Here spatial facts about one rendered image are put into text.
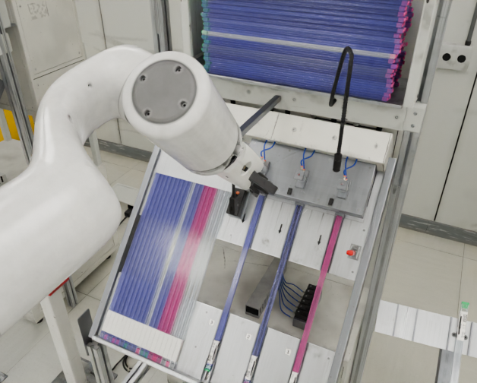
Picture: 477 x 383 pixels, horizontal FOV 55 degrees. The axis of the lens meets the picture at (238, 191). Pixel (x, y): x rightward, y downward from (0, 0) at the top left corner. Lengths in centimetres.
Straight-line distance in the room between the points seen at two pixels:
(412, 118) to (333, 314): 73
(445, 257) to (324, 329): 154
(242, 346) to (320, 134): 59
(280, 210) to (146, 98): 88
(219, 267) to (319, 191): 68
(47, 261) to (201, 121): 17
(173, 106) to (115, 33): 307
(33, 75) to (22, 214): 174
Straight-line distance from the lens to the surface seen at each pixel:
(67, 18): 220
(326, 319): 160
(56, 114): 43
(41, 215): 36
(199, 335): 131
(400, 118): 119
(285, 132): 123
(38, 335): 253
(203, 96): 41
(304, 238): 123
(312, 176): 120
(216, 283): 169
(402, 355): 239
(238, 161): 56
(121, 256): 142
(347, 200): 117
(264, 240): 125
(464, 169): 290
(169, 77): 42
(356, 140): 119
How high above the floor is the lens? 180
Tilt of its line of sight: 33 degrees down
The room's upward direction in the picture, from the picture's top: straight up
